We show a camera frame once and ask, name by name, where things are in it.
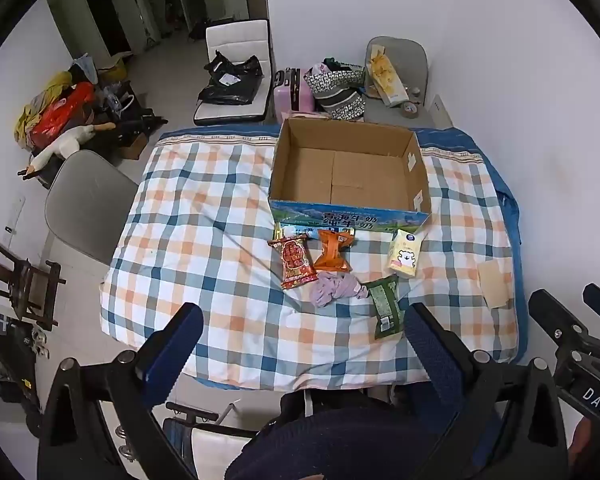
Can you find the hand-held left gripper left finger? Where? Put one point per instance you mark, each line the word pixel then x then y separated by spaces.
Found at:
pixel 176 345

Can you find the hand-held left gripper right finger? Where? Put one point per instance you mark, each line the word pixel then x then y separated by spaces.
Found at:
pixel 432 357

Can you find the green snack packet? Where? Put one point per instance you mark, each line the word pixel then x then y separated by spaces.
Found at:
pixel 386 307

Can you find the yellow white tissue pack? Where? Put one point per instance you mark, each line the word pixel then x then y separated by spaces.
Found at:
pixel 405 255

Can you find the purple cloth scrunchie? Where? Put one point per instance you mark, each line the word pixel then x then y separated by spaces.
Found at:
pixel 335 287

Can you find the orange snack packet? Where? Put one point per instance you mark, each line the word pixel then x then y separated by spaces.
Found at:
pixel 332 252

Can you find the red snack packet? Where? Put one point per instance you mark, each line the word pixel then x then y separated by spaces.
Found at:
pixel 295 261

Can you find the cardboard box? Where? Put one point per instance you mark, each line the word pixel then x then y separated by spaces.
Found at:
pixel 350 172

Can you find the beige paper card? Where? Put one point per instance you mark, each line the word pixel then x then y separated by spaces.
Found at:
pixel 495 282

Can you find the plaid blanket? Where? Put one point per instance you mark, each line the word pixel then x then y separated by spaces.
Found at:
pixel 205 240

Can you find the person's dark clothed body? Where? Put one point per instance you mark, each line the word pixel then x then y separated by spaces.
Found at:
pixel 340 442

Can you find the blue white packet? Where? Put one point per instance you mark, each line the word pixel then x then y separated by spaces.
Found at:
pixel 292 230

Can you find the grey chair with round back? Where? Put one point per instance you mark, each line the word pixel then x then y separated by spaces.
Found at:
pixel 87 205

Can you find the dark wooden chair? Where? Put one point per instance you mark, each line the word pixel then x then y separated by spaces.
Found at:
pixel 22 280

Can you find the black metal equipment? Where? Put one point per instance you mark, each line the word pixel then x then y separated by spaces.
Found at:
pixel 7 365

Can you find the small brown carton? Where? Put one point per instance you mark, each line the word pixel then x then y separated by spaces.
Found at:
pixel 132 147

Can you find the white goose plush toy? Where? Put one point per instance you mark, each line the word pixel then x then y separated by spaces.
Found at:
pixel 70 142

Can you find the white padded chair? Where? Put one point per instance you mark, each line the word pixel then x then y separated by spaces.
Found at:
pixel 230 112

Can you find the black bags on floor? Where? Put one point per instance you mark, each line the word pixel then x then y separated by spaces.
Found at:
pixel 127 110

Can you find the brown tape roll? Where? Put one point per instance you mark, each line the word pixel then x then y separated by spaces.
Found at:
pixel 410 110

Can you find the red plastic bag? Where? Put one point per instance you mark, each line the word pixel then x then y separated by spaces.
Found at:
pixel 62 110

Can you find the black plastic bag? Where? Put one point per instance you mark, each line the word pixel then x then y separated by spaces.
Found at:
pixel 232 82

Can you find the pink suitcase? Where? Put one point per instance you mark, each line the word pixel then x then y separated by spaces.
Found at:
pixel 287 97

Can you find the yellow cloth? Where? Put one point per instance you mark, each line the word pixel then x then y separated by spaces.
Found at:
pixel 37 107

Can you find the black white patterned bag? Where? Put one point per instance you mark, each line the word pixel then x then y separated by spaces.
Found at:
pixel 337 92

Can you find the grey chair with items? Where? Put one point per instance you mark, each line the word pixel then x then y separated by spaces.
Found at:
pixel 410 65

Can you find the yellow snack bag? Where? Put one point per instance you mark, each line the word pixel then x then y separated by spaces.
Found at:
pixel 385 77

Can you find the black frame stool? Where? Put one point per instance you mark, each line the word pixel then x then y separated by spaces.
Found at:
pixel 200 425

